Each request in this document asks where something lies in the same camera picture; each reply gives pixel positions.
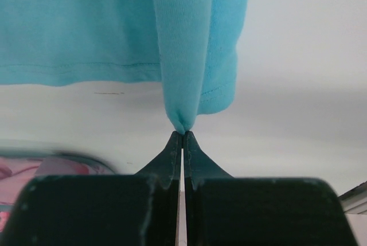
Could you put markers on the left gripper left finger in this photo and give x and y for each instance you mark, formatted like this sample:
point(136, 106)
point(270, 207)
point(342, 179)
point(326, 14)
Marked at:
point(138, 209)

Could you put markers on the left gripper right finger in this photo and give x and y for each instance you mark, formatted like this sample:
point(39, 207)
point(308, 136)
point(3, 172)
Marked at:
point(224, 210)

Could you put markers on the teal t shirt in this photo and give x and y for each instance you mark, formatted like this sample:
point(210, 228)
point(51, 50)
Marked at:
point(189, 46)

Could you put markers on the pink crumpled t shirt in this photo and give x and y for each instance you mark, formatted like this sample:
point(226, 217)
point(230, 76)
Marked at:
point(17, 172)

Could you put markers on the grey plastic basket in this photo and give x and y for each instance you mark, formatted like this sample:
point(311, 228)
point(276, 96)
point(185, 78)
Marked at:
point(26, 153)

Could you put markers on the aluminium frame rail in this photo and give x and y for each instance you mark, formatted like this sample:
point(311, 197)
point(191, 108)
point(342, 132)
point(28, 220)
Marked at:
point(354, 200)

